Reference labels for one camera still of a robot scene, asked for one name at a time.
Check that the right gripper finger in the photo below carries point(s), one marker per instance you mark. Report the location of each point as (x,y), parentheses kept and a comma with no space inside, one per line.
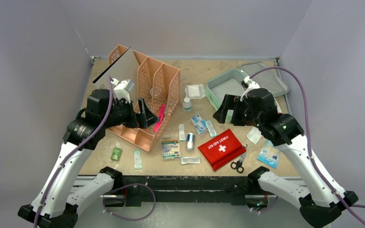
(228,102)
(221,114)

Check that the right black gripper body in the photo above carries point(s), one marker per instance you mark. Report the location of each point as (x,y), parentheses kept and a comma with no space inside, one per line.
(235,109)

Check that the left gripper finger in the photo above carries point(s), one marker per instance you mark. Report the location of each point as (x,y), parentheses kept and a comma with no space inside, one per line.
(145,112)
(145,121)

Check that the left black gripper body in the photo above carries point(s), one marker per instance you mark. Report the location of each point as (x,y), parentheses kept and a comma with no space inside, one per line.
(123,114)

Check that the teal bandage strip packet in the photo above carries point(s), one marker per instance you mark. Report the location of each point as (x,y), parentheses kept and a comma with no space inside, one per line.
(211,128)

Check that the alcohol wipes bag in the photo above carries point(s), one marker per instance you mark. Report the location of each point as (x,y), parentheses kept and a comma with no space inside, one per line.
(199,124)

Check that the red first aid pouch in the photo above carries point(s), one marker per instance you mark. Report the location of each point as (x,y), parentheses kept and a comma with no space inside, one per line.
(222,149)

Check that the white bandage strip packet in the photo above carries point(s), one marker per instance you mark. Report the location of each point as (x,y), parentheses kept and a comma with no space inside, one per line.
(182,136)

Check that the teal printed plaster packet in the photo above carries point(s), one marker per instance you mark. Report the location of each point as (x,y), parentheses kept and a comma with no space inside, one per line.
(137,160)

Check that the clear packet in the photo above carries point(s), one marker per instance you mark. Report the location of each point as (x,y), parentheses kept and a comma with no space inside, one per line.
(190,160)

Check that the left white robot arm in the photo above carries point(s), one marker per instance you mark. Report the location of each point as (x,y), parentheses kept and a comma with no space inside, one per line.
(56,206)

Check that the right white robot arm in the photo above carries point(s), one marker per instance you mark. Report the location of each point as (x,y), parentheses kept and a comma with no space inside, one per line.
(321,200)

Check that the pink marker pen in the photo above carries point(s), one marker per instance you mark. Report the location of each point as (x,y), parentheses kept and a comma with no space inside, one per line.
(161,116)

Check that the mint green storage case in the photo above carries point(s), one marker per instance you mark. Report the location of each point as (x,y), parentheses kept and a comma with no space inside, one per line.
(229,82)

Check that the pink plastic desk organizer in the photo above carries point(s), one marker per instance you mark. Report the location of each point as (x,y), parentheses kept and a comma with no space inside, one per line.
(159,85)

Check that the white square packet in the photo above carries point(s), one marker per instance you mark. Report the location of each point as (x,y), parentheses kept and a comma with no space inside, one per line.
(254,135)

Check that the white gauze pad packet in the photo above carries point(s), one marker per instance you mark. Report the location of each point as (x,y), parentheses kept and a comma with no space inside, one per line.
(195,91)

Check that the small white plastic bottle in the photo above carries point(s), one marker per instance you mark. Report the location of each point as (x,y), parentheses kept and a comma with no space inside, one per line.
(187,105)

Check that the blue white bandage roll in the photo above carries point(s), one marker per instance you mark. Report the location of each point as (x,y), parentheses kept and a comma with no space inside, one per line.
(190,141)

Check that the green orange dressing packet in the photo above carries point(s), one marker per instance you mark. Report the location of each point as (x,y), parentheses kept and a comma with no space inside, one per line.
(170,149)

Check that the grey folder board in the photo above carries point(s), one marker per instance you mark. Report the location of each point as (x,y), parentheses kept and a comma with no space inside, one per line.
(123,68)

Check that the blue wipes packet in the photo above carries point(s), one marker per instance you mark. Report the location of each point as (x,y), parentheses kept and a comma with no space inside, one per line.
(269,155)

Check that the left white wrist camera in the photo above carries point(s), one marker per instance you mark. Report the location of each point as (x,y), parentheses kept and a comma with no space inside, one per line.
(122,89)

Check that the black handled scissors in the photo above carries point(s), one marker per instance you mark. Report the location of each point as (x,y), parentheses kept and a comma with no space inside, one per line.
(238,165)

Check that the black table front rail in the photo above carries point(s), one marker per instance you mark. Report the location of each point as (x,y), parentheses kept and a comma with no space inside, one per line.
(235,190)

